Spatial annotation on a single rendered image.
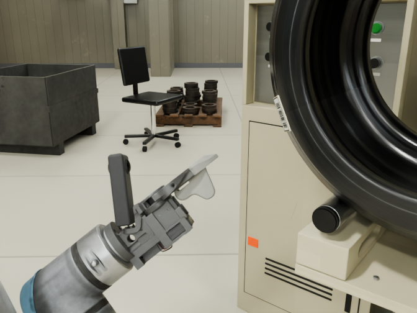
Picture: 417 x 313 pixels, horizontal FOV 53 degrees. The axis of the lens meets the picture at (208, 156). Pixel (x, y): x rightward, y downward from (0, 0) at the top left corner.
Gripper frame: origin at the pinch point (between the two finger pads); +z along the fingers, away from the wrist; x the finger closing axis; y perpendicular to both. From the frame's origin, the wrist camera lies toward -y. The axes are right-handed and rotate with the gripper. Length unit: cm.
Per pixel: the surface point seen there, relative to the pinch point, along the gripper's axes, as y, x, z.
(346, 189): 16.6, 5.2, 13.0
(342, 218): 20.8, 0.9, 10.6
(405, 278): 35.3, -0.8, 12.9
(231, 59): -170, -972, 212
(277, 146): 11, -83, 23
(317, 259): 24.5, -1.9, 3.6
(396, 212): 22.4, 9.1, 15.6
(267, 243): 39, -98, -1
